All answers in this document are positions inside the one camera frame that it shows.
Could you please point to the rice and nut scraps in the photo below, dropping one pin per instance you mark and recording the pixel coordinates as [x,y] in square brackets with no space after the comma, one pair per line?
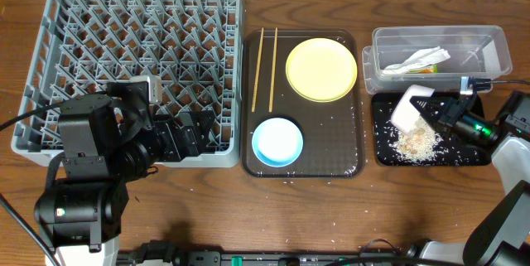
[416,143]

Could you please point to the clear plastic waste bin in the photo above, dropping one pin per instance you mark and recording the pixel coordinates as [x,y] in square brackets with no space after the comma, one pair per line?
[475,51]

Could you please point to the yellow round plate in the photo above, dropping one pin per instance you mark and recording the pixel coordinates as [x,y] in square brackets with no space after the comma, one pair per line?
[321,70]

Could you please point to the white napkin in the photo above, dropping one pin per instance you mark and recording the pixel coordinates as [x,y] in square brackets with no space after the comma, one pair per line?
[418,59]

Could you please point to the wooden chopstick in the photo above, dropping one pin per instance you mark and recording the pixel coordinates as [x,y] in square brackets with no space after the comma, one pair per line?
[257,74]
[273,71]

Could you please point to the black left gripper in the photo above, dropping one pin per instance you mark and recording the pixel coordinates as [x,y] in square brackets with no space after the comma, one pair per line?
[182,134]

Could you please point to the green snack wrapper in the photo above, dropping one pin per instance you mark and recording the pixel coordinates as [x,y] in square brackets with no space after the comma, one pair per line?
[430,69]

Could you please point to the white bowl with residue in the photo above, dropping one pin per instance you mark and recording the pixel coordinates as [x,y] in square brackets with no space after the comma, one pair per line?
[404,116]

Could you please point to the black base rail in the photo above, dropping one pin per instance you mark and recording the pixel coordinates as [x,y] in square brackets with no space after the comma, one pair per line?
[163,252]

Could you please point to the dark brown serving tray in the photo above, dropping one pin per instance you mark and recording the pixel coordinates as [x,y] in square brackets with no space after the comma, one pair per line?
[332,132]

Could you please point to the light blue bowl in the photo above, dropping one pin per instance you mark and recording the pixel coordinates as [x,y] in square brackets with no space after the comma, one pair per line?
[277,142]

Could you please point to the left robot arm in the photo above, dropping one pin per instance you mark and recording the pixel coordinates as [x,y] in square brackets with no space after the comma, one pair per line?
[109,139]

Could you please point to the black waste tray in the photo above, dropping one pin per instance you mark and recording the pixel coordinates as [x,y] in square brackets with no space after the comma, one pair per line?
[385,150]

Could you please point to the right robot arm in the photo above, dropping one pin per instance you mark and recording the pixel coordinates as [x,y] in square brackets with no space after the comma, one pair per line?
[501,238]

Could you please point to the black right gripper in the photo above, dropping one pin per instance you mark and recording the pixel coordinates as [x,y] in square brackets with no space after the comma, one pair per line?
[448,114]

